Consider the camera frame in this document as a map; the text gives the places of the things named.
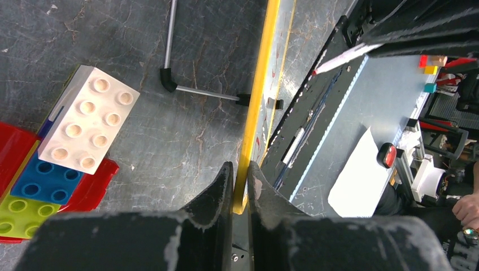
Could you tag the white paper sheet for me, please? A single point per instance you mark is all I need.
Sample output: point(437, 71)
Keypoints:
point(359, 186)

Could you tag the white toy brick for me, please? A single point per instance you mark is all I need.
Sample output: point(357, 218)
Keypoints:
point(89, 122)

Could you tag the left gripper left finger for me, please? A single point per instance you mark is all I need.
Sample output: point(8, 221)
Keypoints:
point(206, 237)

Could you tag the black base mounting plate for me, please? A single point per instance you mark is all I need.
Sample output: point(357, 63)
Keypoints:
point(289, 136)

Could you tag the blue toy brick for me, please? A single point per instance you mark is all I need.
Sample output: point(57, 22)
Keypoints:
point(25, 176)

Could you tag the coloured toy blocks on desk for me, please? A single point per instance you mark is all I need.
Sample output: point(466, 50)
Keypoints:
point(430, 65)

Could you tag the slotted cable duct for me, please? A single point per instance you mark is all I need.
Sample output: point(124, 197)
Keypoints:
point(323, 121)

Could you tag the operator hand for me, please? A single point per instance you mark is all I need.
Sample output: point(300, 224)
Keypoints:
point(466, 211)

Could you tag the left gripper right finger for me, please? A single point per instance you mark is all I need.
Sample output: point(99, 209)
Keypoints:
point(267, 209)

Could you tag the red toy plate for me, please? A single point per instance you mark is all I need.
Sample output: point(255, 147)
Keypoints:
point(89, 192)

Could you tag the red emergency stop button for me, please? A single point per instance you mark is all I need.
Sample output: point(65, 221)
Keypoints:
point(386, 155)

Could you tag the green toy brick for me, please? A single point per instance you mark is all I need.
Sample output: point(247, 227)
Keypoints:
point(21, 217)

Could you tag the red whiteboard marker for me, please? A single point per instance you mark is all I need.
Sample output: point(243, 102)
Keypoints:
point(345, 57)

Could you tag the yellow framed whiteboard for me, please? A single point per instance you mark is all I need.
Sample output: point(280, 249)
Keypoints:
point(264, 100)

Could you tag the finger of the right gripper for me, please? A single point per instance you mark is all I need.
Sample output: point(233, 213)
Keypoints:
point(460, 46)
point(417, 20)

